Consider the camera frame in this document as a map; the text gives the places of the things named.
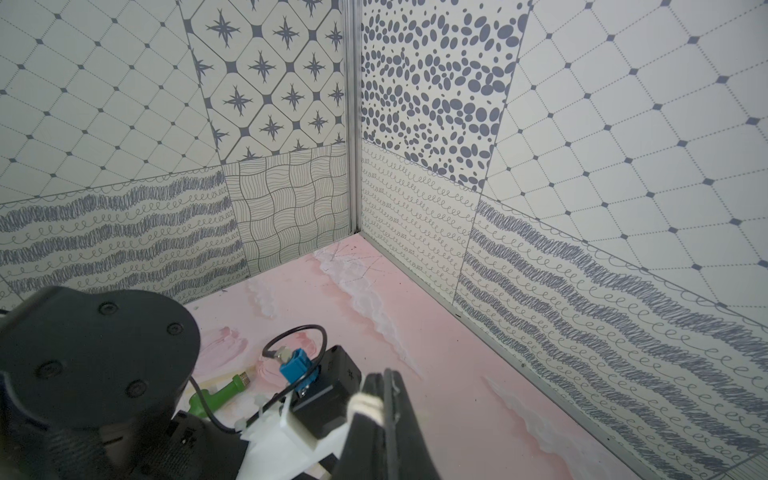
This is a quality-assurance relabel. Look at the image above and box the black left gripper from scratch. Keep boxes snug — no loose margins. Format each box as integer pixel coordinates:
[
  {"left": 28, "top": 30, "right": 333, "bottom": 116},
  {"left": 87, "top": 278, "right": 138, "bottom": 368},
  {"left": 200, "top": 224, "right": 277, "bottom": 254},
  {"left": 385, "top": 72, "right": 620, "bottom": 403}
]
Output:
[{"left": 1, "top": 287, "right": 248, "bottom": 479}]

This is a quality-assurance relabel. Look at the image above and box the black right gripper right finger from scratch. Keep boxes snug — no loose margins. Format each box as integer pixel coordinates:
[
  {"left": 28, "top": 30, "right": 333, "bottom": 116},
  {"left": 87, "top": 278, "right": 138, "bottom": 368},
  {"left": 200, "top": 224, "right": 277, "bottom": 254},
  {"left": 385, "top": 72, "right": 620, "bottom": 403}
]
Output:
[{"left": 386, "top": 369, "right": 440, "bottom": 480}]

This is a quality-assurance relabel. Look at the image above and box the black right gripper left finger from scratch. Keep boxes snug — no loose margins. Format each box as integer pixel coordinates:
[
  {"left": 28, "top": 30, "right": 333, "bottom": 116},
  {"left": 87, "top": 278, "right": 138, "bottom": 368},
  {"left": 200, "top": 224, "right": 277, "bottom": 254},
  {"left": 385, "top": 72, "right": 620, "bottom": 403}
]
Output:
[{"left": 331, "top": 373, "right": 387, "bottom": 480}]

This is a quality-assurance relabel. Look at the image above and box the white bag drawstring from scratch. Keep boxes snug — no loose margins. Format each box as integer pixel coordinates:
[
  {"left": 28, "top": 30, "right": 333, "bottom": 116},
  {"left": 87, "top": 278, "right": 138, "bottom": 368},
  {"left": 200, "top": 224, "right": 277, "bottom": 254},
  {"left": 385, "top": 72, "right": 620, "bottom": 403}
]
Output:
[{"left": 346, "top": 392, "right": 385, "bottom": 427}]

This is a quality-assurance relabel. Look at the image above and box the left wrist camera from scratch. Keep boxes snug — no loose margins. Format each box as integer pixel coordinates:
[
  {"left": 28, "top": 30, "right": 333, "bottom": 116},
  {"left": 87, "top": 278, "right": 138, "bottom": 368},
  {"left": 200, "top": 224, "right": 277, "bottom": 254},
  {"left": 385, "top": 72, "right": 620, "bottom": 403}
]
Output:
[{"left": 237, "top": 324, "right": 362, "bottom": 479}]

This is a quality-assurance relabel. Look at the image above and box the green hose connector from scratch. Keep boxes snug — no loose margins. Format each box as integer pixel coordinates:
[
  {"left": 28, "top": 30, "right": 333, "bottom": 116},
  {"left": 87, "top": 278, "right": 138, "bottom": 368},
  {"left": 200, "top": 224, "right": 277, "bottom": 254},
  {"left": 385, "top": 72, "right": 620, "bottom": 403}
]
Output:
[{"left": 188, "top": 372, "right": 250, "bottom": 418}]

